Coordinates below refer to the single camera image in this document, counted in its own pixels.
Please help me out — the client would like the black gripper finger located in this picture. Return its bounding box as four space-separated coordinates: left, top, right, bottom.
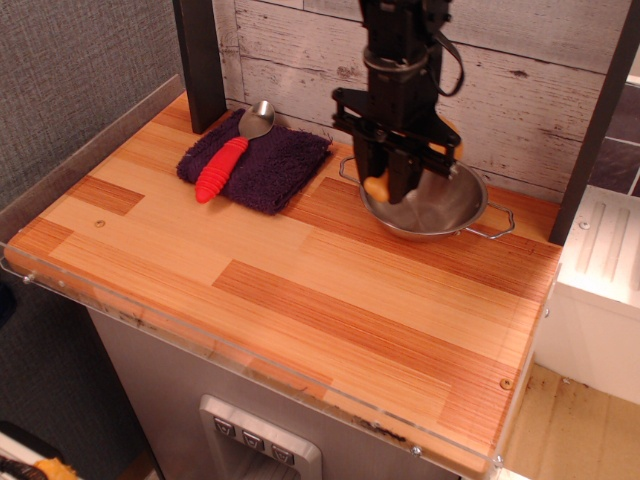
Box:
388 150 423 204
353 131 388 184

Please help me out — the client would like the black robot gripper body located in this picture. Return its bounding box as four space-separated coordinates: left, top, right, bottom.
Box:
330 62 464 181

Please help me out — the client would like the yellow toy chicken drumstick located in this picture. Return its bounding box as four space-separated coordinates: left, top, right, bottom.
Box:
361 118 463 203

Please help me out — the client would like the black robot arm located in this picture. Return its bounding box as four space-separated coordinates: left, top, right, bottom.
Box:
332 1 465 204

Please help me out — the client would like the purple folded towel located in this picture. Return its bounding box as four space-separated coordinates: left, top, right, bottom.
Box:
176 109 331 215

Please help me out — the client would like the grey toy fridge cabinet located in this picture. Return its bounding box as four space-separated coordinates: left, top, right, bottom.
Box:
90 311 456 479

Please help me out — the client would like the silver dispenser button panel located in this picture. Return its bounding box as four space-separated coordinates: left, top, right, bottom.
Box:
199 394 323 479

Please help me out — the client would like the orange object bottom left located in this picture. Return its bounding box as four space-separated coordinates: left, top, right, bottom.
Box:
34 458 79 480

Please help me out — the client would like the steel bowl with handles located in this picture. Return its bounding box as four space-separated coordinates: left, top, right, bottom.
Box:
339 157 516 242

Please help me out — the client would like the spoon with red handle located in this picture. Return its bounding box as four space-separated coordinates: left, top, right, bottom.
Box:
195 100 275 204

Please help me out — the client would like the dark left shelf post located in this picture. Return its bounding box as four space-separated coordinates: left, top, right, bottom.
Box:
172 0 227 134

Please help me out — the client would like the dark shelf post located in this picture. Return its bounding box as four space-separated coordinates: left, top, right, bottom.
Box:
172 0 227 134
548 0 639 246

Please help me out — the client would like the dark right shelf post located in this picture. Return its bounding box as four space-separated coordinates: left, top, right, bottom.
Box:
548 0 639 246

